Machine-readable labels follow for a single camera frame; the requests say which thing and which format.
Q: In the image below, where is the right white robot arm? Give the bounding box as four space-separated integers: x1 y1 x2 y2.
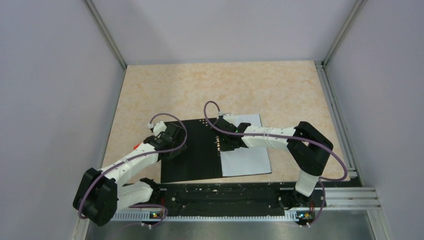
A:
211 116 334 206

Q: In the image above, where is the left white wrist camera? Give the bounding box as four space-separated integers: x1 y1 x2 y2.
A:
147 121 167 135

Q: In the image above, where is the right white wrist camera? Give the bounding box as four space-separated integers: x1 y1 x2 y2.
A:
218 113 236 125

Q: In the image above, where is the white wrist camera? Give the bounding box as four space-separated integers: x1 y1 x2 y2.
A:
147 121 167 135
218 113 236 125

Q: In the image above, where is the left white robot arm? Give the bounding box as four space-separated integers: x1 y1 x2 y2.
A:
72 121 187 227

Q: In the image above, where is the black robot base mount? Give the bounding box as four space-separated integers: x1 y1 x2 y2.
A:
146 182 327 218

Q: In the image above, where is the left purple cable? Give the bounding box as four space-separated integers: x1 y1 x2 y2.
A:
77 112 188 220

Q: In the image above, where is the white slotted cable duct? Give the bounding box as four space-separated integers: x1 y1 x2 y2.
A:
110 208 300 222

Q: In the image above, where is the white paper stack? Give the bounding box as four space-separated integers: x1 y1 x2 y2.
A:
219 114 273 178

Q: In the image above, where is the grey black file folder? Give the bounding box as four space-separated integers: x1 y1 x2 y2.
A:
160 119 230 183

